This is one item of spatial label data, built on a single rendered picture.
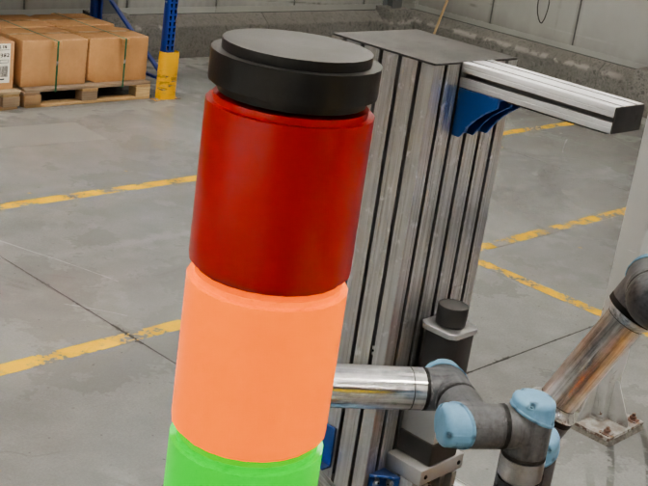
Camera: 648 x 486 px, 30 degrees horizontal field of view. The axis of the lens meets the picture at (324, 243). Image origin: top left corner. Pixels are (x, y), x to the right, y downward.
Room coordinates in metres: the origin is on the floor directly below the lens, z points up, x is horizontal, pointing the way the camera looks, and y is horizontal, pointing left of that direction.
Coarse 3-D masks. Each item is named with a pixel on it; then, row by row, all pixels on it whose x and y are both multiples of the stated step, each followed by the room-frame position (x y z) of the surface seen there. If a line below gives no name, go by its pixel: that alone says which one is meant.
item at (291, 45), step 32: (256, 32) 0.36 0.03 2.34; (288, 32) 0.36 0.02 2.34; (224, 64) 0.33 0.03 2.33; (256, 64) 0.33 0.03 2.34; (288, 64) 0.32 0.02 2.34; (320, 64) 0.33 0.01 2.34; (352, 64) 0.33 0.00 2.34; (256, 96) 0.32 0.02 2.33; (288, 96) 0.32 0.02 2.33; (320, 96) 0.32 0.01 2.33; (352, 96) 0.33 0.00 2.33
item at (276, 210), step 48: (240, 144) 0.32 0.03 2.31; (288, 144) 0.32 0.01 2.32; (336, 144) 0.33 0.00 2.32; (240, 192) 0.32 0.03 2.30; (288, 192) 0.32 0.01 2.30; (336, 192) 0.33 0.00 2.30; (192, 240) 0.34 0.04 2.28; (240, 240) 0.32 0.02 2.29; (288, 240) 0.32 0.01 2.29; (336, 240) 0.33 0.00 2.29; (240, 288) 0.32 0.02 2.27; (288, 288) 0.32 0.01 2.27
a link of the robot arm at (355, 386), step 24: (336, 384) 1.82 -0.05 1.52; (360, 384) 1.83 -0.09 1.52; (384, 384) 1.84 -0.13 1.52; (408, 384) 1.85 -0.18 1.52; (432, 384) 1.87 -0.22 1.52; (456, 384) 1.85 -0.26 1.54; (360, 408) 1.84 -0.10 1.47; (384, 408) 1.85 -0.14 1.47; (408, 408) 1.86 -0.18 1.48; (432, 408) 1.87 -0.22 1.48
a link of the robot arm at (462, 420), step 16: (448, 400) 1.82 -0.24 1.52; (464, 400) 1.80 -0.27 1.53; (480, 400) 1.81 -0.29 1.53; (448, 416) 1.75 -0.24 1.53; (464, 416) 1.75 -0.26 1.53; (480, 416) 1.76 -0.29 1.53; (496, 416) 1.77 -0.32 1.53; (448, 432) 1.74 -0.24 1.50; (464, 432) 1.74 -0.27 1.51; (480, 432) 1.75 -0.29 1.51; (496, 432) 1.75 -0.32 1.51; (464, 448) 1.75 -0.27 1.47; (480, 448) 1.77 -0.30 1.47; (496, 448) 1.77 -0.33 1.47
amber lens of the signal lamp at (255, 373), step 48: (192, 288) 0.33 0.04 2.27; (336, 288) 0.34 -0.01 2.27; (192, 336) 0.33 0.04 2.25; (240, 336) 0.32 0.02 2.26; (288, 336) 0.32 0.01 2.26; (336, 336) 0.34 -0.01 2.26; (192, 384) 0.33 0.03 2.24; (240, 384) 0.32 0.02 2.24; (288, 384) 0.32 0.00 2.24; (192, 432) 0.33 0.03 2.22; (240, 432) 0.32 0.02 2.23; (288, 432) 0.33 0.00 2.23
